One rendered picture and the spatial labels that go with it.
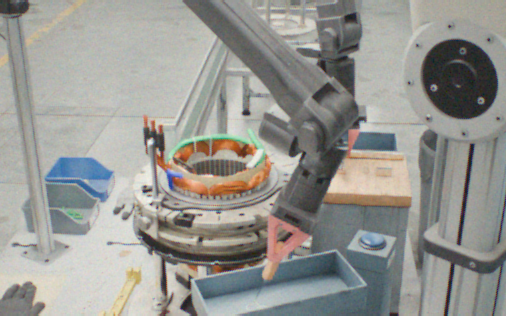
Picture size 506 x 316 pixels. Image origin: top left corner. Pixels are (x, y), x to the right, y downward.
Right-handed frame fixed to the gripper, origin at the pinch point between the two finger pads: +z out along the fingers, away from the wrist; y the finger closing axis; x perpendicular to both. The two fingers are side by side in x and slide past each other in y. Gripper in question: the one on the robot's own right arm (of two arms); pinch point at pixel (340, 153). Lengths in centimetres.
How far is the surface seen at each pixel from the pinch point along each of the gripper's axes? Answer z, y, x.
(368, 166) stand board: 3.1, -5.6, -0.3
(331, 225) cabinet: 10.5, 1.9, 11.2
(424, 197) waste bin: 75, -34, -128
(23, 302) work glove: 27, 66, 16
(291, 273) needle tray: 5.8, 8.2, 35.6
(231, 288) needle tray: 5.8, 17.4, 40.1
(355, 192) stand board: 3.2, -2.7, 11.4
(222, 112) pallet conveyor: 55, 54, -174
